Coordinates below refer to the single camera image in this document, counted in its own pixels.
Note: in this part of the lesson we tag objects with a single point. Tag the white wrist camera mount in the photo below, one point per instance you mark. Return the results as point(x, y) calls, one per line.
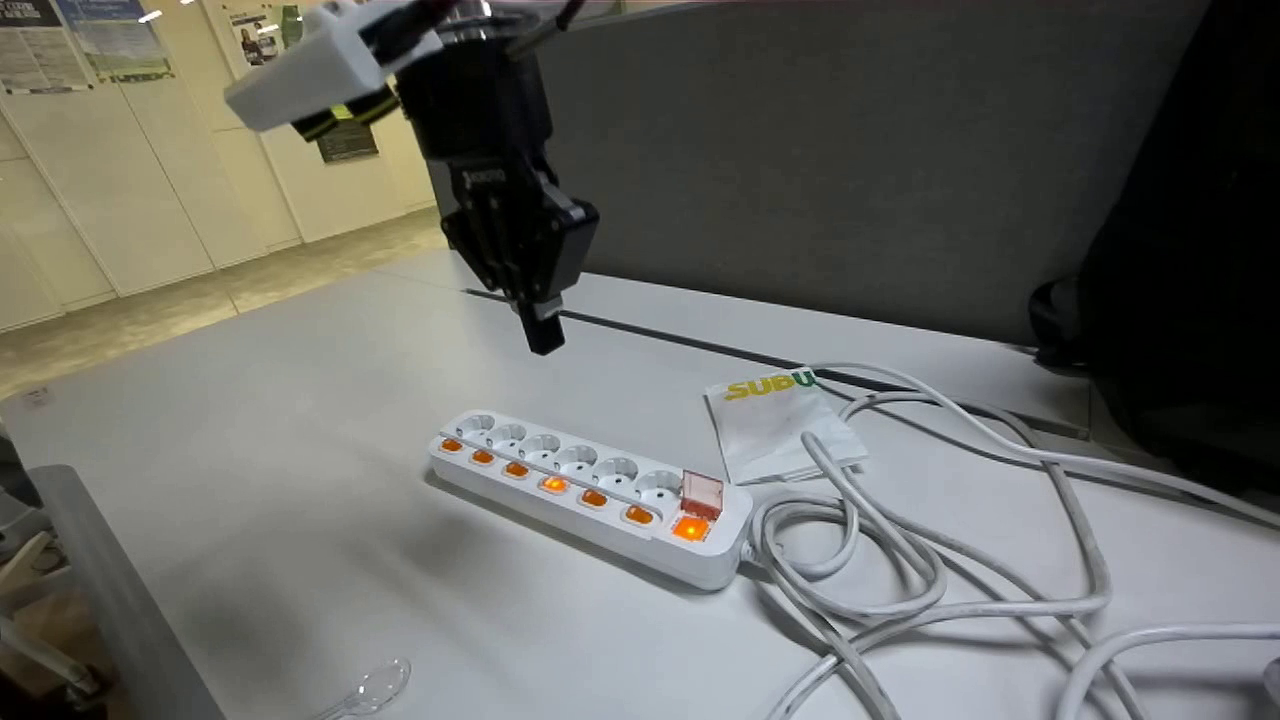
point(310, 66)

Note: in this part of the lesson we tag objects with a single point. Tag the clear plastic spoon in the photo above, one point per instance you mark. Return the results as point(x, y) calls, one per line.
point(369, 691)

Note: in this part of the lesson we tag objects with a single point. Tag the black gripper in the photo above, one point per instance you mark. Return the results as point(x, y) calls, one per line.
point(481, 122)

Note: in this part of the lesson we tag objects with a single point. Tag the white napkin packet green print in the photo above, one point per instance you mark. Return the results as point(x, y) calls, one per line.
point(770, 424)

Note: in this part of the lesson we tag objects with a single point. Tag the white power strip orange switches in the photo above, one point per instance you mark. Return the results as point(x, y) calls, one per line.
point(586, 501)

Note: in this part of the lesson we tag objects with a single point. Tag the wall poster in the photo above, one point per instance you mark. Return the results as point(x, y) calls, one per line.
point(83, 43)

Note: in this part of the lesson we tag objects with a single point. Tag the grey partition panel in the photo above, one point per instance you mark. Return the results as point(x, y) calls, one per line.
point(852, 145)

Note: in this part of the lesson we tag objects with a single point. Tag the small wall notice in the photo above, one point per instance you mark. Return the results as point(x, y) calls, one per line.
point(261, 36)

